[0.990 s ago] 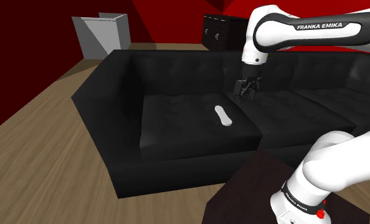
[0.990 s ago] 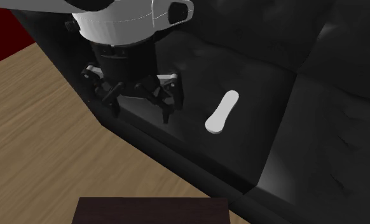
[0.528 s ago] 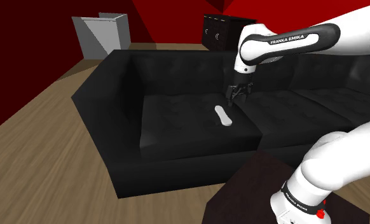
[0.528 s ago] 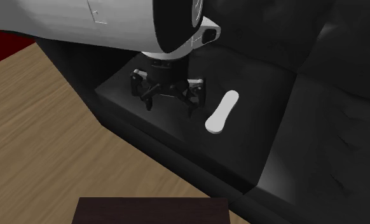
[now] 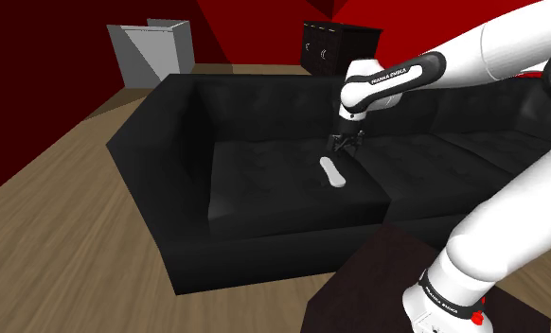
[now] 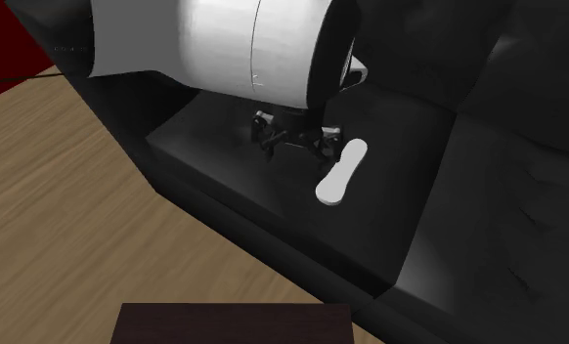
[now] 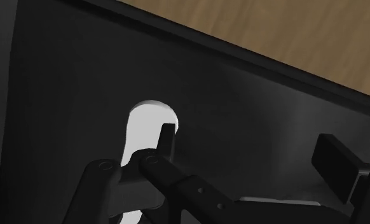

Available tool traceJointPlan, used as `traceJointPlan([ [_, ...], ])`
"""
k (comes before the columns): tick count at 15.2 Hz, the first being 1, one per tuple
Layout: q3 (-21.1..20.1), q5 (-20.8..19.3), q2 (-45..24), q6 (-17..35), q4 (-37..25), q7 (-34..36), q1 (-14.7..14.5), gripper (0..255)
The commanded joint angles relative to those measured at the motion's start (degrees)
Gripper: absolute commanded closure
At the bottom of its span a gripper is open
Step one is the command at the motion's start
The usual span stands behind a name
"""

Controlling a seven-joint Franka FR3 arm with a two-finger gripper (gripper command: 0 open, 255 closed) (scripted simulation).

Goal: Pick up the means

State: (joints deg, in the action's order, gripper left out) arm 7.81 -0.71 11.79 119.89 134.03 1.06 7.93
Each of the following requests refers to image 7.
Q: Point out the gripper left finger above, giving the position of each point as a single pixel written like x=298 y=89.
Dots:
x=169 y=176

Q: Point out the black table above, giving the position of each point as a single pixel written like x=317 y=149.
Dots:
x=79 y=77

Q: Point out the white rounded object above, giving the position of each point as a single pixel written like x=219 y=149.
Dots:
x=144 y=130

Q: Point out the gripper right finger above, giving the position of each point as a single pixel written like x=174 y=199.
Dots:
x=337 y=164

